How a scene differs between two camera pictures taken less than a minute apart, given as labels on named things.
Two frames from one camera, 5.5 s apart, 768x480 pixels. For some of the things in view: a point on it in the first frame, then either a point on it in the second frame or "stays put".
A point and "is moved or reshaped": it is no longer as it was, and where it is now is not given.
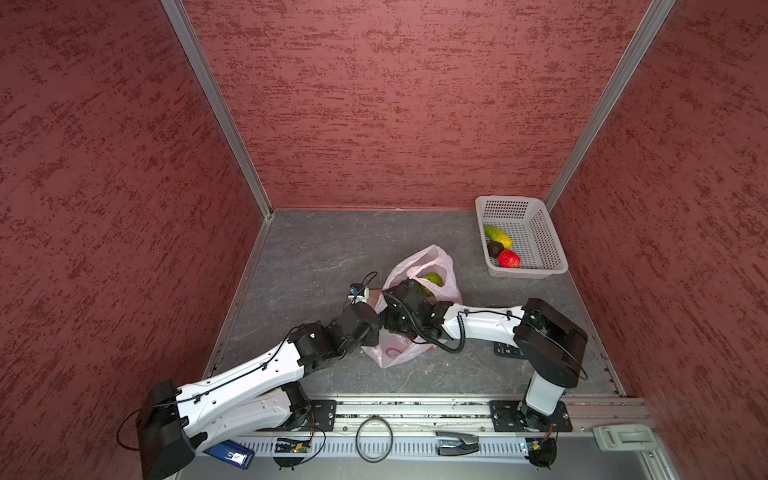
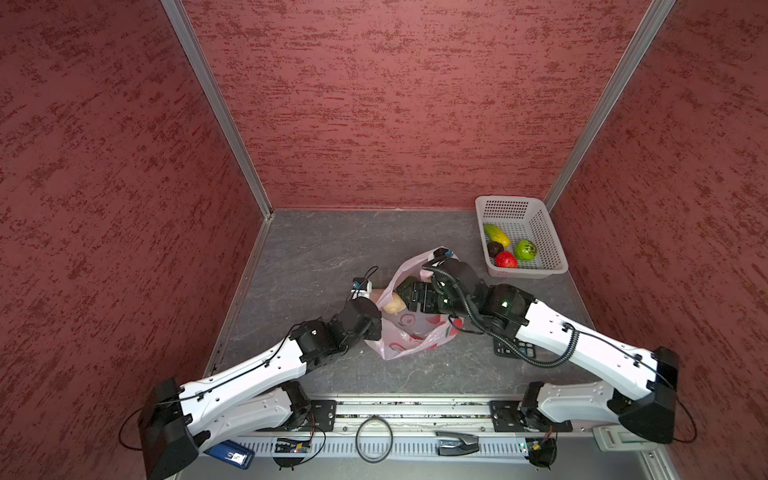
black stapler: (452, 444) stays put
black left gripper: (372, 339) stays put
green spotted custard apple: (434, 278) is moved or reshaped
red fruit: (508, 259) stays put
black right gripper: (391, 311) to (430, 288)
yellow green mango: (494, 233) stays put
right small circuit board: (541, 451) stays put
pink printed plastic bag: (435, 273) is moved or reshaped
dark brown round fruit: (495, 248) stays put
